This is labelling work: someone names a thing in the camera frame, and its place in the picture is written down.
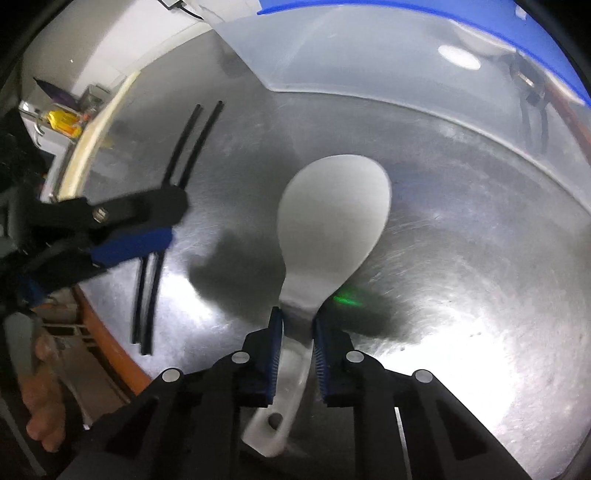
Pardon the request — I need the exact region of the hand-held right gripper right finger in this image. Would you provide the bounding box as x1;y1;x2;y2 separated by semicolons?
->
311;318;532;480

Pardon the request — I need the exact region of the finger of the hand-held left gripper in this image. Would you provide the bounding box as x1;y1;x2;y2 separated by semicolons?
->
39;186;189;241
18;228;174;297

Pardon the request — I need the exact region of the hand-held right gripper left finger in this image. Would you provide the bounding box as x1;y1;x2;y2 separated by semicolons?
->
60;307;284;480

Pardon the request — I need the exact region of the white rice paddle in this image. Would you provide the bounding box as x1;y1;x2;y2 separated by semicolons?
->
241;154;392;457

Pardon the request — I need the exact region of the clear plastic storage box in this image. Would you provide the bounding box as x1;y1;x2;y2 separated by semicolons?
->
198;0;591;213

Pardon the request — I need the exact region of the person's left hand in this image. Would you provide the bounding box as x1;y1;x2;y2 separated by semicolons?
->
20;338;68;454

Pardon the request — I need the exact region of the pale cutting board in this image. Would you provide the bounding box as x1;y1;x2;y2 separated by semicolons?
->
58;71;141;201

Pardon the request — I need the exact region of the metal tap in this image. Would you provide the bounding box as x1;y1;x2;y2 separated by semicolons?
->
18;104;48;148

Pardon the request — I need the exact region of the yellow plastic object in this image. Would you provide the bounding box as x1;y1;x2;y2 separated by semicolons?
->
46;108;83;138

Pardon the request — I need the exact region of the purple object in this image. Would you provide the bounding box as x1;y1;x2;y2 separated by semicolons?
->
33;78;77;108

